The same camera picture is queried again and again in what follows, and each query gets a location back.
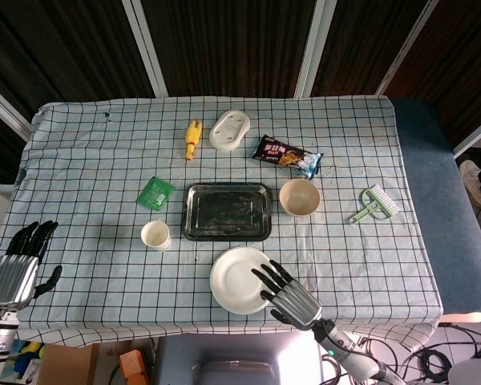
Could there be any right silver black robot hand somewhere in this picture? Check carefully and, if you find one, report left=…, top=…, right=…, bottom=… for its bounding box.
left=251, top=259, right=324, bottom=332

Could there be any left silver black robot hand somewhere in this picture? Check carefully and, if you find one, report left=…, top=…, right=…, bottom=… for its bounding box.
left=0, top=220, right=63, bottom=312

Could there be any white round plate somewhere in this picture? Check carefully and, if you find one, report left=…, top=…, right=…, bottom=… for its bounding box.
left=209, top=246, right=281, bottom=315

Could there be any beige bowl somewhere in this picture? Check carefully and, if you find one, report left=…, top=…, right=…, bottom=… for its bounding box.
left=279, top=178, right=321, bottom=218

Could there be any white paper cup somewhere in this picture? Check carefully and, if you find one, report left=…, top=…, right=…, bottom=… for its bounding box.
left=139, top=220, right=172, bottom=252

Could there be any rectangular metal tray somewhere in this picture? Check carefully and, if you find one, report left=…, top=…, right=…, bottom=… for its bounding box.
left=182, top=182, right=273, bottom=242

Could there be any blue yellow plastic object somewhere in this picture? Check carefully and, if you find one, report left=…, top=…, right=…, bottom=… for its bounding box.
left=12, top=340, right=46, bottom=373

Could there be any brown cardboard box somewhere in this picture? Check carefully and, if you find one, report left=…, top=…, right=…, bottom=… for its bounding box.
left=37, top=342, right=102, bottom=385

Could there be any green cleaning brush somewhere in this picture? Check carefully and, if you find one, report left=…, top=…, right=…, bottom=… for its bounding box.
left=348, top=184, right=400, bottom=225

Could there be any orange device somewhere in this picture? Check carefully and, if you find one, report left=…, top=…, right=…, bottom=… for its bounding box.
left=118, top=349, right=152, bottom=385

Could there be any checked light blue tablecloth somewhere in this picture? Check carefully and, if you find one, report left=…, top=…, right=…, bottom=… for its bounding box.
left=0, top=95, right=444, bottom=351

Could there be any dark snack packet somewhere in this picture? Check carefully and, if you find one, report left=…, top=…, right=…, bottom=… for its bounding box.
left=251, top=135, right=325, bottom=180

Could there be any green sachet packet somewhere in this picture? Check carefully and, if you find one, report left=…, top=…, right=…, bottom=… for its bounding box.
left=135, top=176, right=175, bottom=212

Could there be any blue padded table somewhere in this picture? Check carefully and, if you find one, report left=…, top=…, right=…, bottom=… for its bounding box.
left=390, top=98, right=481, bottom=316

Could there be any white round object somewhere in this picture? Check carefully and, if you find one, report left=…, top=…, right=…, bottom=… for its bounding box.
left=447, top=356, right=481, bottom=385

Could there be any white oval dish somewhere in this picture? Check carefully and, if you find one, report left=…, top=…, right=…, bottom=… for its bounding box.
left=208, top=110, right=253, bottom=154

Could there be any yellow rubber chicken toy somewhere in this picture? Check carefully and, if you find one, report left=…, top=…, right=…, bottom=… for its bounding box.
left=184, top=119, right=204, bottom=162

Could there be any black cable bundle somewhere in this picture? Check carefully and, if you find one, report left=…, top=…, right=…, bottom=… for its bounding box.
left=356, top=320, right=481, bottom=385

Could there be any white frame rail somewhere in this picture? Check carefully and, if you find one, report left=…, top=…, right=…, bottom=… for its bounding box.
left=451, top=120, right=481, bottom=160
left=0, top=78, right=34, bottom=144

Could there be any white frame post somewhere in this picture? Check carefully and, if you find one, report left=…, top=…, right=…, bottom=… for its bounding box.
left=374, top=0, right=441, bottom=96
left=294, top=0, right=338, bottom=99
left=122, top=0, right=170, bottom=98

